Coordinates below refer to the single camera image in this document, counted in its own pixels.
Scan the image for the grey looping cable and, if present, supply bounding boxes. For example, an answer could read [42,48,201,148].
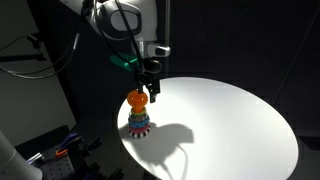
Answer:
[0,19,83,80]

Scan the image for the orange stacker stand post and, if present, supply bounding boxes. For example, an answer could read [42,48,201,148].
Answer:
[130,105,146,116]

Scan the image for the black clamp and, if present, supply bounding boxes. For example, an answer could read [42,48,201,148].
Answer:
[81,137,104,158]

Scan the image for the yellow-green bumpy ring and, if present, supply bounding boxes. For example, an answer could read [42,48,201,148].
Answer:
[129,112,148,120]

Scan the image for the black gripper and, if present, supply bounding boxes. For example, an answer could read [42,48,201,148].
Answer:
[134,57,164,104]

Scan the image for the white cylinder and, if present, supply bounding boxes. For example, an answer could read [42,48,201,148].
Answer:
[0,129,44,180]

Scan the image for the clear bead-filled ring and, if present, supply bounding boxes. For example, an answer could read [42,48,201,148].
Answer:
[129,115,149,123]

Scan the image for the red ring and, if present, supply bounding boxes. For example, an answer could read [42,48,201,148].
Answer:
[128,124,152,133]

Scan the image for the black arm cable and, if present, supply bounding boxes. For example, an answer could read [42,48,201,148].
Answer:
[93,0,146,73]

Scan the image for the purple-handled tool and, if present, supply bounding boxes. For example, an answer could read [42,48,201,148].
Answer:
[59,132,81,149]

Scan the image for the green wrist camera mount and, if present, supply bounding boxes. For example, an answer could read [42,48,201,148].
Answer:
[109,53,140,73]

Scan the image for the blue ring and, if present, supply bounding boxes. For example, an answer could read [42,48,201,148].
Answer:
[128,119,151,129]

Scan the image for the grey perforated breadboard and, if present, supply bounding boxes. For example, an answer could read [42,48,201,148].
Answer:
[14,124,101,180]

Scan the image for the black white striped ring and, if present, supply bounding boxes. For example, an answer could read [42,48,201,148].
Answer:
[128,128,152,139]

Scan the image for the orange-handled tool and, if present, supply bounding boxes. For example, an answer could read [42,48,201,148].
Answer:
[55,148,69,157]

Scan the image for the silver purple tool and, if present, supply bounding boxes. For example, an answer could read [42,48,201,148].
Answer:
[26,152,44,165]

